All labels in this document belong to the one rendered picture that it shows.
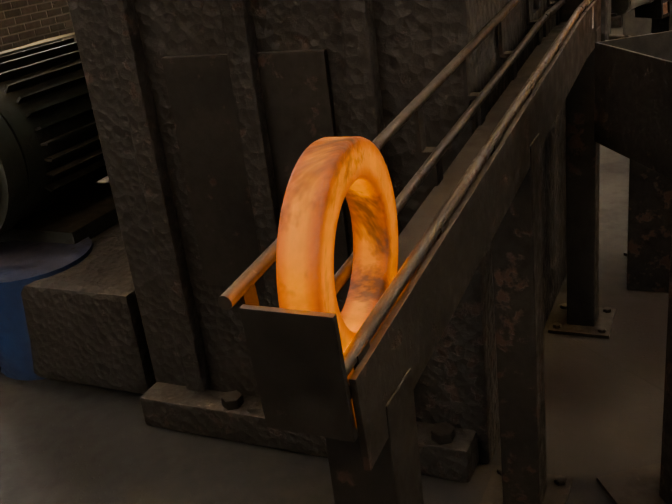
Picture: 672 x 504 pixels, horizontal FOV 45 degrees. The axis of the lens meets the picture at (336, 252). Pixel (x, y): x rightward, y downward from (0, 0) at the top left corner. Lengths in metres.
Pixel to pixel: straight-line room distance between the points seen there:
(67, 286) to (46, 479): 0.41
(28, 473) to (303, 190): 1.24
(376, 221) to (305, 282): 0.15
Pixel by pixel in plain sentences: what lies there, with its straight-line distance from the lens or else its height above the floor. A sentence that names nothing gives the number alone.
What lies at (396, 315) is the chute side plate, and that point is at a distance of 0.65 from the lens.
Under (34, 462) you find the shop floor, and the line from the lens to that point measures 1.75.
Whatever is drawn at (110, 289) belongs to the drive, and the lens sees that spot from 1.77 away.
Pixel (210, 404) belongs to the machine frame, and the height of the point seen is 0.07.
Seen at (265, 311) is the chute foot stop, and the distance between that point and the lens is 0.57.
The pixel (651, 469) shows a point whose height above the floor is 0.01.
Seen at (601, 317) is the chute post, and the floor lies 0.01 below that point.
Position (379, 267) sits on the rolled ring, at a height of 0.64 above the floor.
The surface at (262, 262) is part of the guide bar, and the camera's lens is 0.63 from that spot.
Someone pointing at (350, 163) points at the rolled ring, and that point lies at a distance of 0.61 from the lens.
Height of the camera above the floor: 0.92
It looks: 23 degrees down
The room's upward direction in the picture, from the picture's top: 7 degrees counter-clockwise
